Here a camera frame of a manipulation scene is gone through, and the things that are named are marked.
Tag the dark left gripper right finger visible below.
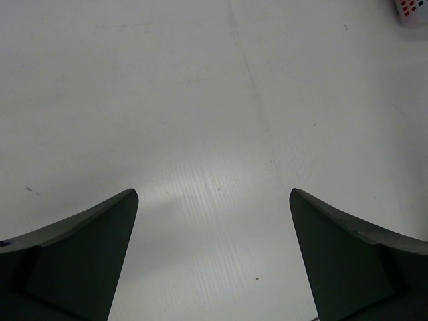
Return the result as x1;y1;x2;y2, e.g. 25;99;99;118
290;189;427;320

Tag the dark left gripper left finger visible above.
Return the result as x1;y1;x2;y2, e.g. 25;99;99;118
1;189;138;320

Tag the white plastic laundry basket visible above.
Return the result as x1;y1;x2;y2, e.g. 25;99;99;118
394;0;428;27

